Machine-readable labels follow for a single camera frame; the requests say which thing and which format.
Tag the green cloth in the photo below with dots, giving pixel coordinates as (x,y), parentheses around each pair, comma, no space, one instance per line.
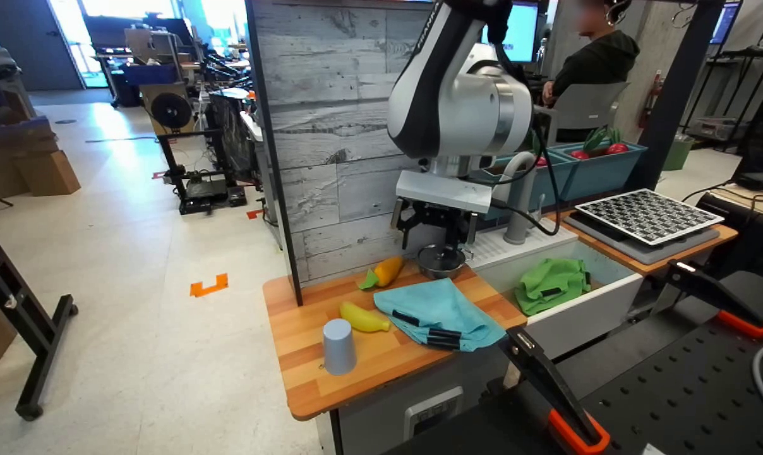
(551,281)

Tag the grey cylinder cup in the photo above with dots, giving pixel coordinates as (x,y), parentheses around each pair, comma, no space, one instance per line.
(340,347)

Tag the silver pot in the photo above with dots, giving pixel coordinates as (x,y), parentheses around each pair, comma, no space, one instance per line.
(441,263)

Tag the grey faucet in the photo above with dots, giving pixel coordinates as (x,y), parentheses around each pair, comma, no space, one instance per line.
(513,188)

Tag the cardboard box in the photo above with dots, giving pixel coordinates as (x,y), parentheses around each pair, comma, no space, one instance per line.
(34,162)

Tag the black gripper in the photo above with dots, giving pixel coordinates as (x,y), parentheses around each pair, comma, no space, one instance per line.
(410,215)

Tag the silver wrist camera block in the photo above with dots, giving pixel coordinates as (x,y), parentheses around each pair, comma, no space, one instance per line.
(442,190)

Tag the yellow banana toy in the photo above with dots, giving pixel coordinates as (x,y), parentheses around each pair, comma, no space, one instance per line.
(366,323)

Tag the whitewashed wood back panel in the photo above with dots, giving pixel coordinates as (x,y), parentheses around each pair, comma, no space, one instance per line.
(324,76)

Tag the teal cloth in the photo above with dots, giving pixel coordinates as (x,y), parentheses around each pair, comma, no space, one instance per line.
(437,315)

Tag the teal planter bin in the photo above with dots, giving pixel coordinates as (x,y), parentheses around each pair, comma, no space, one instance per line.
(576,179)

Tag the red radish toy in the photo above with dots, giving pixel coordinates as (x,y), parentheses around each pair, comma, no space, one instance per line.
(599,142)

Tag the black orange clamp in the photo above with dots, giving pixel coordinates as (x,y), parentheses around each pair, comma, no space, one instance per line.
(571,428)
(727,309)

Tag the white toy sink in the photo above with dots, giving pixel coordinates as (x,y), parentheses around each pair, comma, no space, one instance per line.
(573,323)

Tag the checkerboard calibration board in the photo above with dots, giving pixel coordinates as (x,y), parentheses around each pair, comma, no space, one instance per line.
(647,215)

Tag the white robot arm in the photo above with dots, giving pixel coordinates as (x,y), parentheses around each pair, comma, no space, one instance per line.
(455,97)

